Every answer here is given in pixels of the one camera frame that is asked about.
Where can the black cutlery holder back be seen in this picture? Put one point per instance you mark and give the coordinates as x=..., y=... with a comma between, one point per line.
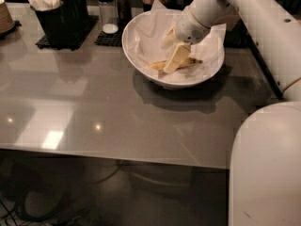
x=79, y=10

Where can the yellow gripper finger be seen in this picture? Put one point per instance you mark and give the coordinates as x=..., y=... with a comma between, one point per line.
x=169, y=39
x=179, y=55

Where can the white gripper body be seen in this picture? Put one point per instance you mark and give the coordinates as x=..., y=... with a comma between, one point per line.
x=189, y=29

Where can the white bowl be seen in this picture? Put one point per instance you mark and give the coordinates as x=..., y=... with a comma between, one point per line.
x=169, y=79

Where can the black cutlery holder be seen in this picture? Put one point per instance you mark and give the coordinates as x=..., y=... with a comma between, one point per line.
x=59, y=24
x=79, y=10

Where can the stack of paper cups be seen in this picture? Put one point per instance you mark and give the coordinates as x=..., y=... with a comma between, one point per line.
x=6, y=22

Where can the white paper liner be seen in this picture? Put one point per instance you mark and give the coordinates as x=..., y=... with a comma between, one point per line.
x=147, y=38

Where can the glass salt shaker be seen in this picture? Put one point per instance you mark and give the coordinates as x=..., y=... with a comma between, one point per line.
x=108, y=16

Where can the dark pepper shaker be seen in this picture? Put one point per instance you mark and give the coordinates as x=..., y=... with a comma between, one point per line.
x=124, y=11

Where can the black cutlery holder front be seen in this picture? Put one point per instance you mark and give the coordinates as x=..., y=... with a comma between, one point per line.
x=59, y=24

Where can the black rubber mat left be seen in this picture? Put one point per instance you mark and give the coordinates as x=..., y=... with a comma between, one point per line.
x=76, y=41

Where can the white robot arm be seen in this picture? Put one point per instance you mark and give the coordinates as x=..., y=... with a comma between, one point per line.
x=265, y=163

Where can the black rubber mat small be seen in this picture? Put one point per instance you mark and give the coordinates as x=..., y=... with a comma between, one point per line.
x=111, y=40

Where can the yellow banana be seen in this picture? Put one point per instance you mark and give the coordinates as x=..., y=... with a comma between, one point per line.
x=159, y=66

